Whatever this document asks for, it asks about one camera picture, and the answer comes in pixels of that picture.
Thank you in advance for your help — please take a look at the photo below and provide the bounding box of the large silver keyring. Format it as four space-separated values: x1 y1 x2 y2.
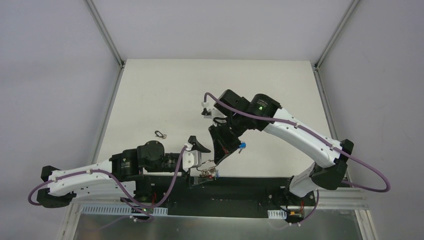
196 159 219 176

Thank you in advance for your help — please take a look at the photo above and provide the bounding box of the blue tag key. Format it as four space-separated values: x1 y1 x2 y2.
237 141 247 154

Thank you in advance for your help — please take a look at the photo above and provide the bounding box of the black tag key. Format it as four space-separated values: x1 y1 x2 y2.
154 130 167 139

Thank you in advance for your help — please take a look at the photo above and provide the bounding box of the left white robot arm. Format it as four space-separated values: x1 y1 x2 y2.
28 135 211 209

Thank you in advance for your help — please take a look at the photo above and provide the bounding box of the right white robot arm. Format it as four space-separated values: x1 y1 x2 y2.
201 89 354 205

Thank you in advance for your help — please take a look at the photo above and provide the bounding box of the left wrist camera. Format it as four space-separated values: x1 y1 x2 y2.
182 143 202 172

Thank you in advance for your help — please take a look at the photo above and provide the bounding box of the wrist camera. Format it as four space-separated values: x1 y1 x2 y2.
182 143 202 172
201 101 227 125

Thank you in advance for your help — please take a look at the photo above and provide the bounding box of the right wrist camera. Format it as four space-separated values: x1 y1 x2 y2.
201 101 227 125

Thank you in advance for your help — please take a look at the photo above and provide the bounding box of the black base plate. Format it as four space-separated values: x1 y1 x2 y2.
159 176 316 218

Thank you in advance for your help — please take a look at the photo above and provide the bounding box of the aluminium frame rail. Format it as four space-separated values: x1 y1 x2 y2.
314 187 369 210

